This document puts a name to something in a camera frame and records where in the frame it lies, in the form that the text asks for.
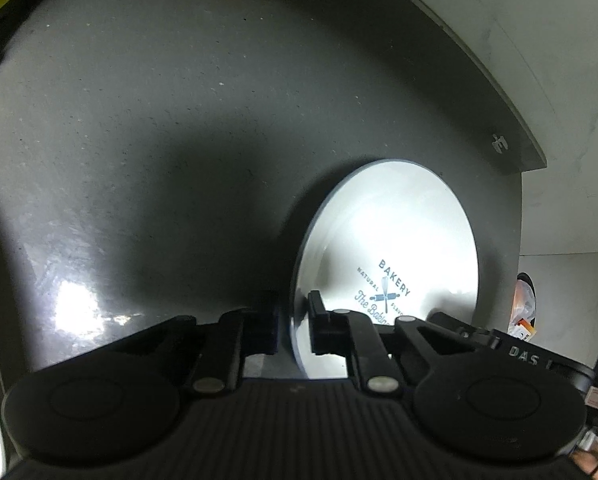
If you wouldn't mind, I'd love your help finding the person's left hand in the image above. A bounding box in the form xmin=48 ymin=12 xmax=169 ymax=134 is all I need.
xmin=570 ymin=443 xmax=598 ymax=480

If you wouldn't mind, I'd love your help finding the brown pot with packets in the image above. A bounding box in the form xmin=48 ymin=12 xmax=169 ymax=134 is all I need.
xmin=507 ymin=272 xmax=538 ymax=340

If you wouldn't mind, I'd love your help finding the white bakery print plate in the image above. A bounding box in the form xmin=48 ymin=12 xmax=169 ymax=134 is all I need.
xmin=291 ymin=159 xmax=479 ymax=379

